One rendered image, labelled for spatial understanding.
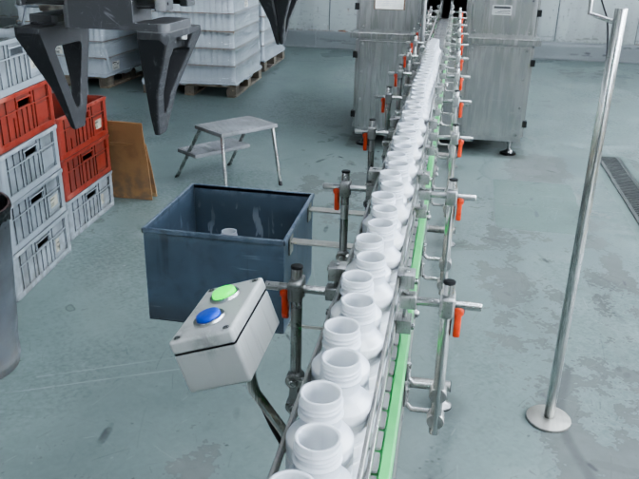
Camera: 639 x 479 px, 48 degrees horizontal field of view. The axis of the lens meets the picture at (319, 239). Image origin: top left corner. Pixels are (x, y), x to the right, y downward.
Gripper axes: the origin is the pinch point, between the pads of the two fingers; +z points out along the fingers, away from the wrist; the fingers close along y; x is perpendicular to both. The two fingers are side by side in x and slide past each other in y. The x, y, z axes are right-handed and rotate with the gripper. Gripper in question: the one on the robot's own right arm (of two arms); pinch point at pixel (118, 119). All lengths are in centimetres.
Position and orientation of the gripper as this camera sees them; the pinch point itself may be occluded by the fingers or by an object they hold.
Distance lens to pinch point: 53.9
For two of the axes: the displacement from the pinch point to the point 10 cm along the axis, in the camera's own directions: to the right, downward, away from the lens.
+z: -0.3, 9.2, 3.8
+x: 1.8, -3.7, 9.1
